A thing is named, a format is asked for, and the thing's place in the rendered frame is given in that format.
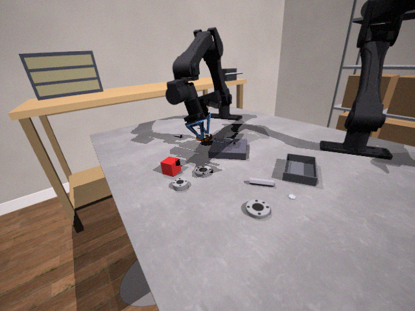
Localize grey metal bar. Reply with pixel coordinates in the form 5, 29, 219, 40
250, 178, 274, 187

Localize red cube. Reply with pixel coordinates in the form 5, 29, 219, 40
160, 157, 181, 177

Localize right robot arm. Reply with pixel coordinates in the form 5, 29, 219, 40
165, 27, 243, 121

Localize white round plate with orange rim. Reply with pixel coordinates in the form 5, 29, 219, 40
196, 133, 213, 141

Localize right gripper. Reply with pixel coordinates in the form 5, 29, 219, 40
184, 96, 211, 140

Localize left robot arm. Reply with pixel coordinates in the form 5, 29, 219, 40
320, 0, 415, 159

